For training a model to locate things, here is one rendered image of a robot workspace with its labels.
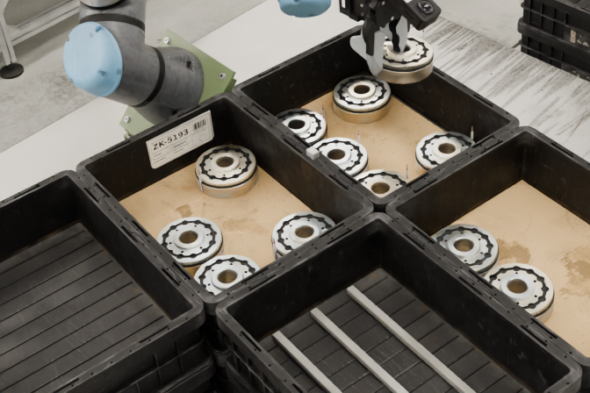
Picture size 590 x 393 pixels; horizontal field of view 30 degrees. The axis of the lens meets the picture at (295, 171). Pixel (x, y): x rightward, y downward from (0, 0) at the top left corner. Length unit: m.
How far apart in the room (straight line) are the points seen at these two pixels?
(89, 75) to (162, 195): 0.25
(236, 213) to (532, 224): 0.47
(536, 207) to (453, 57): 0.63
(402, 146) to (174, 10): 2.12
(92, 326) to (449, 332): 0.52
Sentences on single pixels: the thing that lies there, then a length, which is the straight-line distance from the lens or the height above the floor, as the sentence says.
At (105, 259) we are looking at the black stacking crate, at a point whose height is 0.83.
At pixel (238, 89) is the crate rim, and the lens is 1.87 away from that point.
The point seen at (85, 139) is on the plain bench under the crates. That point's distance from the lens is 2.21.
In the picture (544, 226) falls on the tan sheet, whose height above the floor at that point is 0.83.
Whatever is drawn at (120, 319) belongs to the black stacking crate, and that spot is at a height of 0.83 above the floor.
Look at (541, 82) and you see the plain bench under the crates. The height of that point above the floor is 0.70.
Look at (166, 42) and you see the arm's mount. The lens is 2.12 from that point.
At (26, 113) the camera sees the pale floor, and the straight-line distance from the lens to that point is 3.55.
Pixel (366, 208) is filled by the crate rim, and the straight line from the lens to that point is 1.62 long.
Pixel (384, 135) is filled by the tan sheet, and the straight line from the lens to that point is 1.90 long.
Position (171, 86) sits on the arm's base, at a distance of 1.99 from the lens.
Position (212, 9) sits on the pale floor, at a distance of 3.87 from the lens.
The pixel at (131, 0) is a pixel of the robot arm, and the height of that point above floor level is 1.03.
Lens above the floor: 2.02
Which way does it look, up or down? 40 degrees down
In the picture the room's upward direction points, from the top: 6 degrees counter-clockwise
